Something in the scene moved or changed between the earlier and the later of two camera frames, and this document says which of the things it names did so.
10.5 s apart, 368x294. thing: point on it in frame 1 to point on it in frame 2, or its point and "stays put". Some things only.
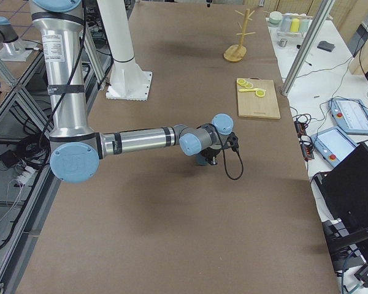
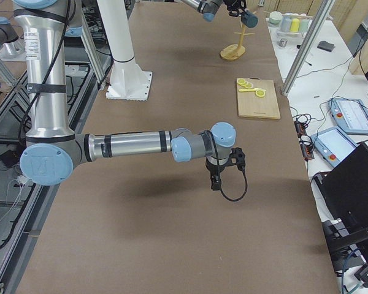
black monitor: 351,190 stays put
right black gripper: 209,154 to 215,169
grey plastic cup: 286,22 stays put
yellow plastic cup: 294,26 stays put
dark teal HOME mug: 200,160 to 249,19
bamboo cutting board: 249,105 stays put
